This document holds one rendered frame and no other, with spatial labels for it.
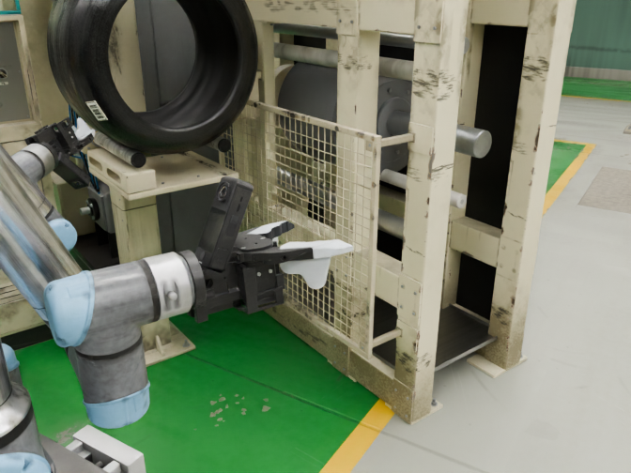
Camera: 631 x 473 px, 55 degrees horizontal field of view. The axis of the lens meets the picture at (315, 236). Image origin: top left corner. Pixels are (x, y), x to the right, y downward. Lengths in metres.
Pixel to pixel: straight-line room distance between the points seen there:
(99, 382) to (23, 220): 0.21
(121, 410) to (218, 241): 0.22
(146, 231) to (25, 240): 1.56
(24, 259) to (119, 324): 0.15
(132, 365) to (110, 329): 0.06
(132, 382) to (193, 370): 1.68
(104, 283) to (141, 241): 1.63
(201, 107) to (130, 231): 0.53
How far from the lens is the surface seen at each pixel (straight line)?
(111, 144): 1.97
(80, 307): 0.69
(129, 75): 2.17
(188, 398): 2.28
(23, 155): 1.47
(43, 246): 0.79
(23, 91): 2.49
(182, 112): 2.12
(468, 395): 2.32
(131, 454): 1.08
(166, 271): 0.71
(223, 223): 0.73
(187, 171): 2.02
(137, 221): 2.29
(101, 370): 0.73
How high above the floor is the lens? 1.38
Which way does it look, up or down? 23 degrees down
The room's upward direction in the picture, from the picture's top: straight up
